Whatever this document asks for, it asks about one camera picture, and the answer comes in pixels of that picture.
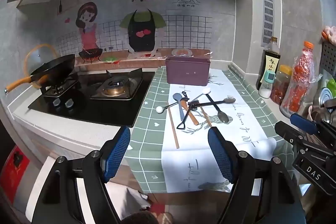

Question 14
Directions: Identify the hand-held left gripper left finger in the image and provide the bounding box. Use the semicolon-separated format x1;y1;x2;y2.
31;126;132;224

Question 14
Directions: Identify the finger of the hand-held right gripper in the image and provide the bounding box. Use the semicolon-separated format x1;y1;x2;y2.
290;113;336;146
275;121;334;159

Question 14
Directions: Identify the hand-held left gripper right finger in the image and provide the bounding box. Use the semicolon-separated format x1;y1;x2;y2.
207;126;306;224

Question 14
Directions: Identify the black shovel-shaped spoon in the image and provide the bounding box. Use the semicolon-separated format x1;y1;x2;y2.
176;103;201;130

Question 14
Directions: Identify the wooden chopstick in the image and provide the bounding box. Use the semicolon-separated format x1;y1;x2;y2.
200;106;213;128
167;108;180;149

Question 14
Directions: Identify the metal spoon with black handle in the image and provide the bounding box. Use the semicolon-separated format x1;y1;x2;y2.
205;94;229;124
194;97;236;107

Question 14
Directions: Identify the white head black handle spoon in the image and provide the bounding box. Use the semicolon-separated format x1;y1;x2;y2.
156;102;181;114
188;88;212;105

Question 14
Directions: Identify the blue spoon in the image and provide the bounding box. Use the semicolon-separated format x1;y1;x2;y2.
172;93;187;121

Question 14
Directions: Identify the purple plastic utensil box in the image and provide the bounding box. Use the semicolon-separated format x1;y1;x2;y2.
165;56;212;86

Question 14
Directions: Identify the stainless steel pot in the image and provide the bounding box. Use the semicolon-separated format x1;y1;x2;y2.
312;88;336;121

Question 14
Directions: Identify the orange bottle in plastic bag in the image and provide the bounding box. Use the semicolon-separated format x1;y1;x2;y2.
280;41;322;118

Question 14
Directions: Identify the green checked table mat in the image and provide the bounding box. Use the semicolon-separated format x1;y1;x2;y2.
123;63;294;193

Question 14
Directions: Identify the chili jar with yellow lid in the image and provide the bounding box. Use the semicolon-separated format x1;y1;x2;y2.
270;64;292;105

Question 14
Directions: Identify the wooden spoon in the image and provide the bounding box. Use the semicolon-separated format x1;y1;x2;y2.
184;101;200;125

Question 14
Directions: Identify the salt shaker with teal cap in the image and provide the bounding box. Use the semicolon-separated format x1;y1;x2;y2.
259;70;276;99

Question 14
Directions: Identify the black glass gas stove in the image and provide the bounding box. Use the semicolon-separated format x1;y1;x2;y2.
28;68;155;127

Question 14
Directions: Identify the white cloth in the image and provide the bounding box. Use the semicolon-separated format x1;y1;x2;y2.
123;186;151;216

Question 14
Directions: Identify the dark soy sauce bottle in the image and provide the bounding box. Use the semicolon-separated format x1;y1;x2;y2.
256;36;281;90

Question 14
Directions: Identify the black perforated rack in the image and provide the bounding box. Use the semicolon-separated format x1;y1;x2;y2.
322;42;336;75

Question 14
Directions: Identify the red paper decoration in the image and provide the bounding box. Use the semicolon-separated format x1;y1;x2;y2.
0;147;30;203

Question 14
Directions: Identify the white vent grille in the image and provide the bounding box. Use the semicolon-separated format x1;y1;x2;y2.
261;0;275;47

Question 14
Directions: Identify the glass lid with orange rim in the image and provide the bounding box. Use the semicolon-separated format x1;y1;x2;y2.
24;43;57;77

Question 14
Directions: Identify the black spoon with smiley handle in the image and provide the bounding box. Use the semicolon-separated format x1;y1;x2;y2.
182;91;200;111

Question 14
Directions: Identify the black wok with orange handle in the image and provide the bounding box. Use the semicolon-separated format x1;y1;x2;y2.
5;54;76;94

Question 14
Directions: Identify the cartoon wall sticker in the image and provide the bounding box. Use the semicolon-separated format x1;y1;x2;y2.
54;0;213;64

